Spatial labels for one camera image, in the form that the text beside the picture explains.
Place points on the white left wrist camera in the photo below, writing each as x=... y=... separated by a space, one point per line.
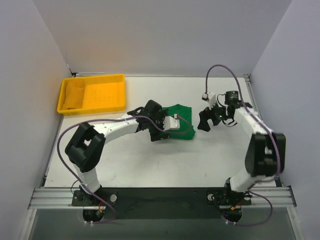
x=171 y=122

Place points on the aluminium front frame rail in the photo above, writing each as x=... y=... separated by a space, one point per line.
x=61 y=198

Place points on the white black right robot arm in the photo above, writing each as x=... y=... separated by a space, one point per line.
x=265 y=155

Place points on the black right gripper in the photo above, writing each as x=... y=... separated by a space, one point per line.
x=211 y=116

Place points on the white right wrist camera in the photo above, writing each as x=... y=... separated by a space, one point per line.
x=210 y=98

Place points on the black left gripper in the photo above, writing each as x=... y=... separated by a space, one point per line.
x=157 y=128

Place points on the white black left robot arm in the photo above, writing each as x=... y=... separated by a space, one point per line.
x=85 y=147

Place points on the yellow plastic bin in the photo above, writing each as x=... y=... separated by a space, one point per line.
x=102 y=94

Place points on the green t-shirt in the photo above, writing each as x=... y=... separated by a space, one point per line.
x=186 y=130

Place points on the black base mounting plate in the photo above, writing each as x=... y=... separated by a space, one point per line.
x=160 y=203

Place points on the aluminium right side rail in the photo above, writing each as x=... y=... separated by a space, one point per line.
x=254 y=103

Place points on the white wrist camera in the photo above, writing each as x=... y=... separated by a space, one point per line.
x=210 y=98
x=171 y=122

